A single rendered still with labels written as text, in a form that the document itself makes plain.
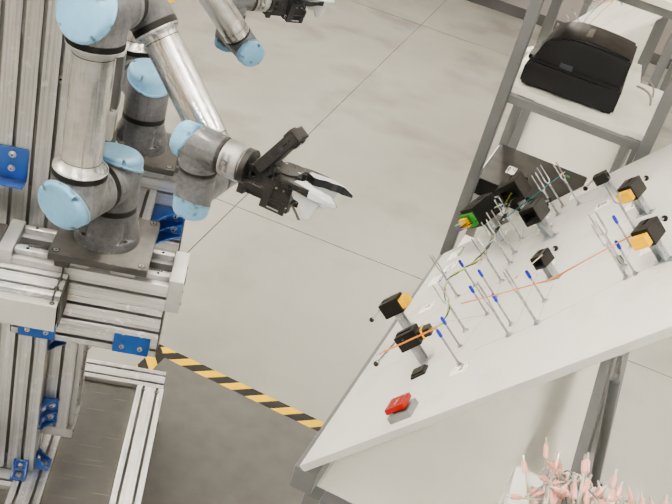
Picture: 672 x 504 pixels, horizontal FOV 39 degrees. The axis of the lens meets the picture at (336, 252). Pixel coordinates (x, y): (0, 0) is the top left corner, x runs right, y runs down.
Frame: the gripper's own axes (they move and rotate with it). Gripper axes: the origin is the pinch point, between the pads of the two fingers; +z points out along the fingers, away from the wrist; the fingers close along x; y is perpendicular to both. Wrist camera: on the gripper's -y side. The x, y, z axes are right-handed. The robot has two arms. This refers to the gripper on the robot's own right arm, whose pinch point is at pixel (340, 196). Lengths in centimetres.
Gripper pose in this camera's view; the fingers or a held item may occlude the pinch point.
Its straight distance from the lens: 177.3
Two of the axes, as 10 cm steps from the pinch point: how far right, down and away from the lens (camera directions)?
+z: 8.8, 4.1, -2.4
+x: -3.7, 2.8, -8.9
